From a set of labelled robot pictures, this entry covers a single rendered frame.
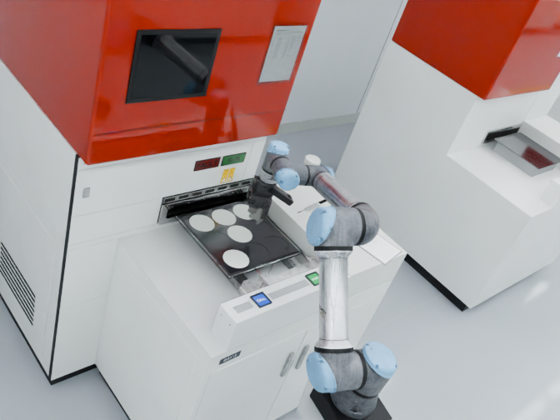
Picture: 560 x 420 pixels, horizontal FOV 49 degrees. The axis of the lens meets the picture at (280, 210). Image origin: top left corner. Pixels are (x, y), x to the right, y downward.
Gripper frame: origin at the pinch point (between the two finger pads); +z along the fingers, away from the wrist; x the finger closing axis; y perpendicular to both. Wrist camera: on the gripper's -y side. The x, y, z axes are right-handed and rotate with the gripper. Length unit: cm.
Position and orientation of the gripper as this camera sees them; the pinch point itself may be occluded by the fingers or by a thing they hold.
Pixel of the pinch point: (259, 221)
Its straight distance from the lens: 241.4
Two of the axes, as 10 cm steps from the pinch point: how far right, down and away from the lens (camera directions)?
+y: -9.4, -1.2, -3.1
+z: -2.9, 7.8, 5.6
